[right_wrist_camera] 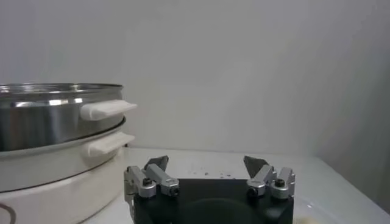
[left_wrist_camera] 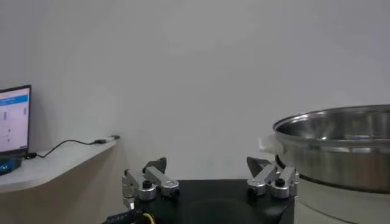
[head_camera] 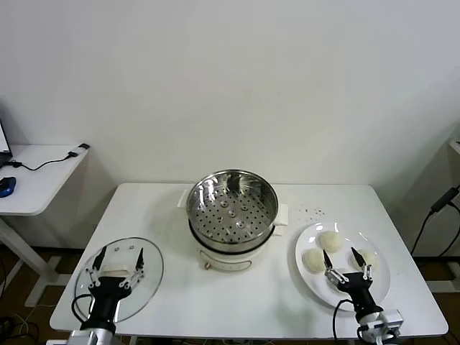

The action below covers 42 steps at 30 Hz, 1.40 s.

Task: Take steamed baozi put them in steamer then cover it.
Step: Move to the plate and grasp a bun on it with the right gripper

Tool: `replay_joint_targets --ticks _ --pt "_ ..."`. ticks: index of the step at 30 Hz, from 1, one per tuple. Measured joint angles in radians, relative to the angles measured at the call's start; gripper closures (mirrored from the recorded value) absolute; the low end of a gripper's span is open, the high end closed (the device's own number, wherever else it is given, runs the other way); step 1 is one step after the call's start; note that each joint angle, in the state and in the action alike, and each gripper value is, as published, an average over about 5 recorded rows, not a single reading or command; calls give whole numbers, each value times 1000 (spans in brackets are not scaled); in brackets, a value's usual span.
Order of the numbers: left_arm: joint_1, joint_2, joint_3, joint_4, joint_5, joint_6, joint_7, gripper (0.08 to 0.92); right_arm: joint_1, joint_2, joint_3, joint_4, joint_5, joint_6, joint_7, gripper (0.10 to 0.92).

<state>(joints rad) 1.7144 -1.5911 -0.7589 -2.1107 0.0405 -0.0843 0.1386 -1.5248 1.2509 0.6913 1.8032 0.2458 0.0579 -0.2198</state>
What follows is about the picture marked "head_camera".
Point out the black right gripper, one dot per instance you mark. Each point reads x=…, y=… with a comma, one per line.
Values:
x=359, y=291

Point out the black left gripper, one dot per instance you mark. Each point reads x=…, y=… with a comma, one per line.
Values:
x=106, y=298

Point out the round glass pot lid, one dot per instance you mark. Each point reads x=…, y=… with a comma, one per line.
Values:
x=115, y=269

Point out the perforated steel steamer basket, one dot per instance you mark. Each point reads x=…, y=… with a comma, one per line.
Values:
x=233, y=215

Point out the large white plate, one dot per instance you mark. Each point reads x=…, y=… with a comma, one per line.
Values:
x=312, y=284

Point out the white side desk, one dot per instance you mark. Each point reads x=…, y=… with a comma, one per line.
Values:
x=36, y=179

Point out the small silver usb adapter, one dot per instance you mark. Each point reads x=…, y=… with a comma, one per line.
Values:
x=79, y=148

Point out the blue computer mouse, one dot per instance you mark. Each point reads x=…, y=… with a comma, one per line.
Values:
x=7, y=186

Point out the black laptop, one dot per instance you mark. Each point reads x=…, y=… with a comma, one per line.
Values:
x=3, y=154

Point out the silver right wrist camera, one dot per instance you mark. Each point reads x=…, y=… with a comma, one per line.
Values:
x=391, y=320

